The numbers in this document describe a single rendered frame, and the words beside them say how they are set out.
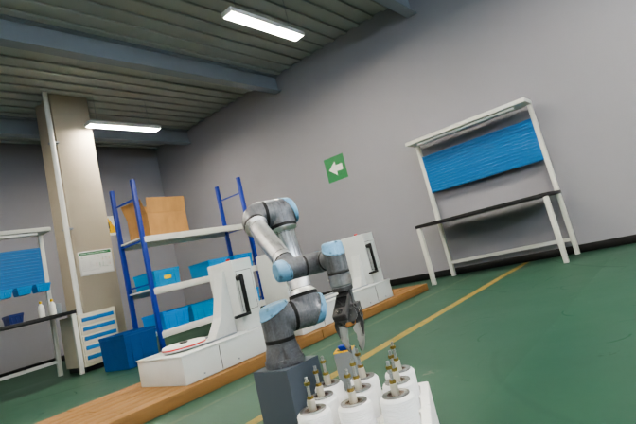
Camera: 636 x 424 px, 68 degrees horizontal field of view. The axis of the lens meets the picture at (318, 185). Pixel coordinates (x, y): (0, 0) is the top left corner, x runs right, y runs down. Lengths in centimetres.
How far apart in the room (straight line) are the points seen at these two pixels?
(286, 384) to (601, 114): 513
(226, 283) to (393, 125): 413
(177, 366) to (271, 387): 155
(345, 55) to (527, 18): 272
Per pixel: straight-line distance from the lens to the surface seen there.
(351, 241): 514
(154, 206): 656
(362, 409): 138
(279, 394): 184
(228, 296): 375
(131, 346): 572
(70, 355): 699
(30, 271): 716
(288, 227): 193
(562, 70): 636
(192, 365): 334
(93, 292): 758
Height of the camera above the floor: 65
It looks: 9 degrees up
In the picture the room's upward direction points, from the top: 14 degrees counter-clockwise
